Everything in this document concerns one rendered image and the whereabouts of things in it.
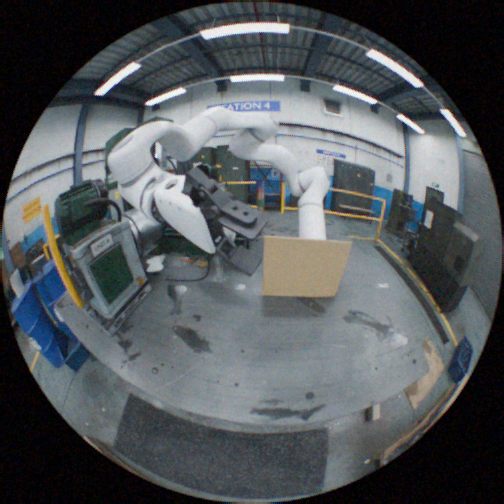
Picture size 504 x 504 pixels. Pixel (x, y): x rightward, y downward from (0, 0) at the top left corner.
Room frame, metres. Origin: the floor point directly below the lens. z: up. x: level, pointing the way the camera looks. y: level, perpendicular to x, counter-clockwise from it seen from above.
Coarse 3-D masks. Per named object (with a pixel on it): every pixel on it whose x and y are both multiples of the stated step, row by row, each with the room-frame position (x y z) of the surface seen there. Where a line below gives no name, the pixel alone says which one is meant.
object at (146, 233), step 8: (128, 216) 0.59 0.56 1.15; (136, 216) 0.61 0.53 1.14; (144, 216) 0.65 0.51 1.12; (136, 224) 0.58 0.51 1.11; (144, 224) 0.62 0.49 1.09; (152, 224) 0.66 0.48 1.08; (160, 224) 0.72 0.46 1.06; (136, 232) 0.57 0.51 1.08; (144, 232) 0.60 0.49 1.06; (152, 232) 0.65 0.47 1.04; (160, 232) 0.70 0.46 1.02; (136, 240) 0.55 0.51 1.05; (144, 240) 0.58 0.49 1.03; (152, 240) 0.64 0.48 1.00; (160, 240) 0.72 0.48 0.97; (136, 248) 0.55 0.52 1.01; (144, 248) 0.58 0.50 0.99; (152, 248) 0.66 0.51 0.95
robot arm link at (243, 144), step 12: (240, 132) 0.63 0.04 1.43; (240, 144) 0.63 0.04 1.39; (252, 144) 0.62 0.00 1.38; (264, 144) 0.73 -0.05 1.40; (240, 156) 0.68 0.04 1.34; (252, 156) 0.68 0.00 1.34; (264, 156) 0.68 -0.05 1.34; (276, 156) 0.68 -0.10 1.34; (288, 156) 0.69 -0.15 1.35; (276, 168) 0.74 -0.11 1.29; (288, 168) 0.71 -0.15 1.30; (288, 180) 0.78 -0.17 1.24; (300, 192) 0.82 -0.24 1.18
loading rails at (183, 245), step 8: (168, 232) 1.01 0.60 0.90; (176, 232) 1.00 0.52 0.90; (168, 240) 0.90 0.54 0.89; (176, 240) 0.88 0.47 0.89; (184, 240) 0.87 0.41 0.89; (240, 240) 0.80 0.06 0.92; (168, 248) 0.90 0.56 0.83; (176, 248) 0.89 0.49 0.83; (184, 248) 0.87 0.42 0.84; (192, 248) 0.86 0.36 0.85; (200, 248) 0.85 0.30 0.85; (248, 248) 0.89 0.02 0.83; (184, 256) 0.84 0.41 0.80
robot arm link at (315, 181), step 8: (312, 168) 0.80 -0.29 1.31; (320, 168) 0.77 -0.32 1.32; (304, 176) 0.80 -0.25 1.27; (312, 176) 0.76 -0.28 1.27; (320, 176) 0.74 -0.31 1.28; (328, 176) 0.76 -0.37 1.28; (304, 184) 0.79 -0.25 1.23; (312, 184) 0.73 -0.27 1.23; (320, 184) 0.73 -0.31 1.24; (328, 184) 0.76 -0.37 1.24; (312, 192) 0.72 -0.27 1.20; (320, 192) 0.73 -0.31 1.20; (304, 200) 0.71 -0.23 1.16; (312, 200) 0.69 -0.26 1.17; (320, 200) 0.71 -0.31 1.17
